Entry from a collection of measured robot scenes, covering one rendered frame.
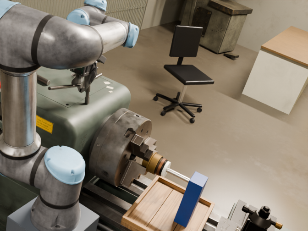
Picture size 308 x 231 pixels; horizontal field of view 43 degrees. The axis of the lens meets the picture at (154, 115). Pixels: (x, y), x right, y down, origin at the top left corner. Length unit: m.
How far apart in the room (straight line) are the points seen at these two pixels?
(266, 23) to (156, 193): 6.46
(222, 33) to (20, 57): 6.16
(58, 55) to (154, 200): 1.04
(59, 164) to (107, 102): 0.59
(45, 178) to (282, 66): 4.65
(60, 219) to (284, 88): 4.65
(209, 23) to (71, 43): 6.27
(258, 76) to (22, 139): 4.74
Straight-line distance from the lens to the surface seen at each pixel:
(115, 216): 1.66
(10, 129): 1.07
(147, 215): 1.67
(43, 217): 1.20
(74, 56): 0.86
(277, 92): 5.59
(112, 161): 1.52
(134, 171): 1.63
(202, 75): 4.42
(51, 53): 0.85
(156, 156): 1.60
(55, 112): 1.47
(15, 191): 1.76
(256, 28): 8.02
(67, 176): 1.09
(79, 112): 1.49
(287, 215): 3.65
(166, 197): 1.79
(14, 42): 0.88
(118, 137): 1.51
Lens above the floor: 2.00
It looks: 28 degrees down
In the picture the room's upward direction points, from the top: 17 degrees clockwise
